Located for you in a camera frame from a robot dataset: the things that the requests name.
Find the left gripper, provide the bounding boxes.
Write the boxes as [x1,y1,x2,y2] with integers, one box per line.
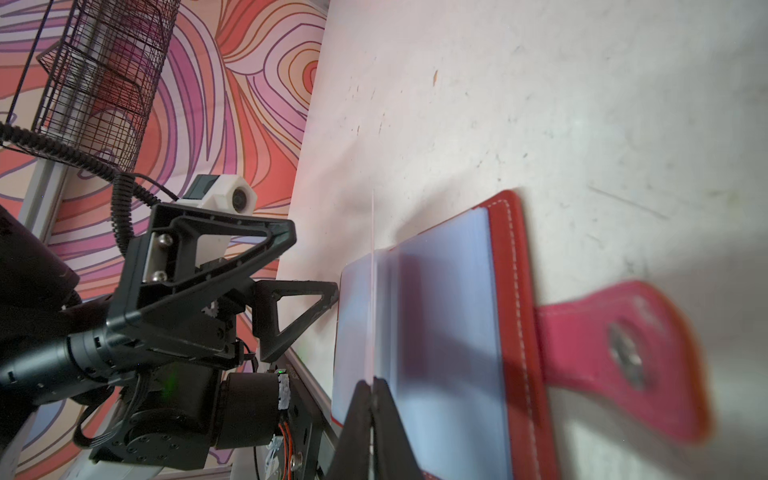
[106,203,339,369]

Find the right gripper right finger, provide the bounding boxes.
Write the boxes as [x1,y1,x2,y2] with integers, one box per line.
[371,377,423,480]

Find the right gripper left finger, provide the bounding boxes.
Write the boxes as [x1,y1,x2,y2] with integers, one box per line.
[326,380,372,480]

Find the red leather card holder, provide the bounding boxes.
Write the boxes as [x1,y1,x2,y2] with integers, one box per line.
[330,190,711,479]

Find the thin white card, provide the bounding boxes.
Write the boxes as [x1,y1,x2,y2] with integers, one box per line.
[366,190,378,383]

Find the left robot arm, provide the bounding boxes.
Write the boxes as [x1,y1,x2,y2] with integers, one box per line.
[1,124,339,478]

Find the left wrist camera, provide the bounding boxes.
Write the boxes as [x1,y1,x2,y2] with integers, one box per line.
[178,174,258,267]

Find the black wire basket left wall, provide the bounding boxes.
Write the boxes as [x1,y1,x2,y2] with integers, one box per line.
[1,1,180,172]

